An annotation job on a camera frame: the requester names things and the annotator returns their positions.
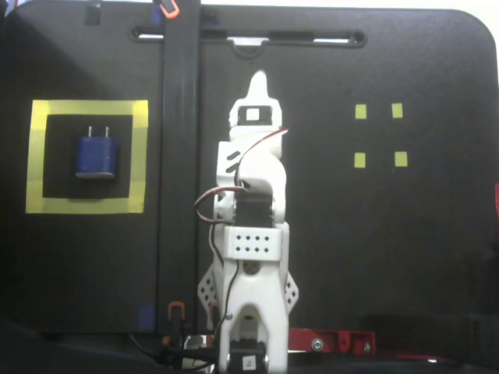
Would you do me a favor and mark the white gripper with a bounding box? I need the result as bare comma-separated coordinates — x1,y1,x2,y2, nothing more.
228,71,288,152

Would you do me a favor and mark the blue power adapter block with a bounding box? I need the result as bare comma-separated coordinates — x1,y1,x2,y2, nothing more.
73,125,120,180

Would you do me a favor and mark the white robot arm with base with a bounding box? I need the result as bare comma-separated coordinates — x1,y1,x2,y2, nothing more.
196,134,301,374

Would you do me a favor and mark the orange and black spring clamp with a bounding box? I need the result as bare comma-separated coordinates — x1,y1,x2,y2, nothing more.
153,0,180,19
208,302,220,336
166,301,187,348

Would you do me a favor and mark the yellow tape square outline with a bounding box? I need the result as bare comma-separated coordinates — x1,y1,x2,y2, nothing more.
25,99,150,215

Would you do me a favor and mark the wrist servo cable loop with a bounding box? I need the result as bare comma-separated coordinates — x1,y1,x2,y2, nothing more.
193,186,250,258

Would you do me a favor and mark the red angle bracket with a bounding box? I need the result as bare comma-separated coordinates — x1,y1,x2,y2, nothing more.
287,327,377,356

